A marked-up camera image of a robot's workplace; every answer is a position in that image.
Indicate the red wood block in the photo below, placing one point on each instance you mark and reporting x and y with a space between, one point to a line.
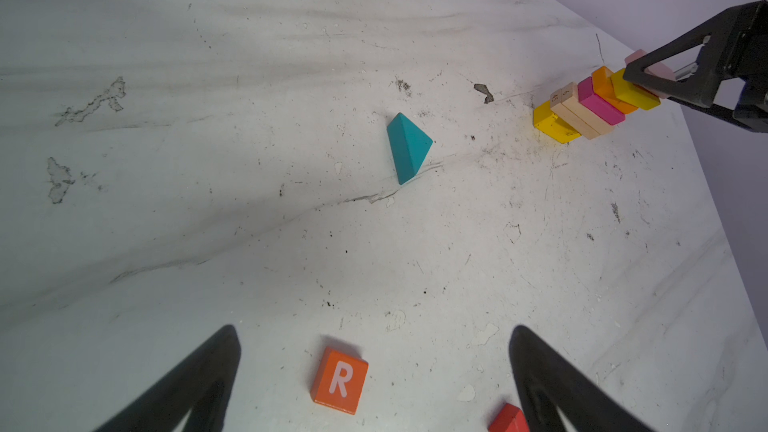
510 418

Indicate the teal triangular wood block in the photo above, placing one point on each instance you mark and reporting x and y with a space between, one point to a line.
409 145

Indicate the magenta wood block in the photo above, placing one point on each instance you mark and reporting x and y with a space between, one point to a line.
597 105

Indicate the orange letter cube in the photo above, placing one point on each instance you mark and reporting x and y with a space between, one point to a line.
339 381

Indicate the pink wood block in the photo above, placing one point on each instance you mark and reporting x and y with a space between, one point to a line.
658 70

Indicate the orange ridged wood block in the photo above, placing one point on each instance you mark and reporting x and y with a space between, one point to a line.
603 86

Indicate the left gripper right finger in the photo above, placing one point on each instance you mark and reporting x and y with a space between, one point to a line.
550 389

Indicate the yellow red striped block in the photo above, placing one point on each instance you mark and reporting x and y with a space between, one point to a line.
631 94

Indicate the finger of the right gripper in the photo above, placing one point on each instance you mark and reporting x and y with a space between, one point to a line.
750 115
729 48

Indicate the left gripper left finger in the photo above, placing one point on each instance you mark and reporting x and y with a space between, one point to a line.
195 393

